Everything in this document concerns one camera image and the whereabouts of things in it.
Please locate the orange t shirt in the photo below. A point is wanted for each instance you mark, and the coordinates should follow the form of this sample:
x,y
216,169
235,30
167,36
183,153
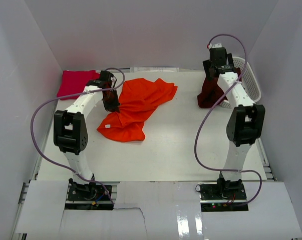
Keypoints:
x,y
139,99

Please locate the white plastic basket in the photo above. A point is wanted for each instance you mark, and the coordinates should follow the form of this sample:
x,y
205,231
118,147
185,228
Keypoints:
x,y
246,91

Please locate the dark red t shirt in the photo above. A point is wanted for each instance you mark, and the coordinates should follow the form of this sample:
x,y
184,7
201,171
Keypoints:
x,y
210,93

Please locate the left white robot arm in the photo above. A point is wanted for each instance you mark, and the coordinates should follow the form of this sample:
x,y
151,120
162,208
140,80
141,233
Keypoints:
x,y
70,131

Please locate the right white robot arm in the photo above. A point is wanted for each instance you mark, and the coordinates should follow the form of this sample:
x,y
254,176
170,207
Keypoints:
x,y
245,124

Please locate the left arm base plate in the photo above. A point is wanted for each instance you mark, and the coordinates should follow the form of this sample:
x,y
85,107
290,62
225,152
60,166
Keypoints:
x,y
88,192

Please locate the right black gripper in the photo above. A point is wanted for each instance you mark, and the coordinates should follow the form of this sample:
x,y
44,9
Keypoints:
x,y
206,65

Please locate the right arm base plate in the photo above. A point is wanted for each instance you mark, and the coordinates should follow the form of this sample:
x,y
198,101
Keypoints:
x,y
213,192

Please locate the folded pink t shirt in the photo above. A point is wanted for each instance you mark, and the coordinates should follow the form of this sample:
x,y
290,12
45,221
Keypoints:
x,y
75,81

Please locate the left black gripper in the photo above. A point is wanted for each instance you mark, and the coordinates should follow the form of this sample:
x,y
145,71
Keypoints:
x,y
113,107

